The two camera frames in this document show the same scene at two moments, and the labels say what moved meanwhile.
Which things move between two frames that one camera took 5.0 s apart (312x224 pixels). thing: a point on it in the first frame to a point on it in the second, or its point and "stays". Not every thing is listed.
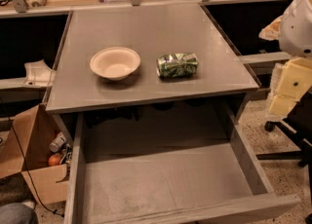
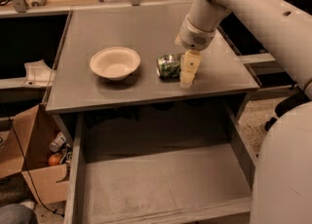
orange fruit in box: x=54 y=160 stays
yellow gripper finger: x=290 y=83 to x=189 y=63
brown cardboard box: x=23 y=152 stays
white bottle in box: x=59 y=139 stays
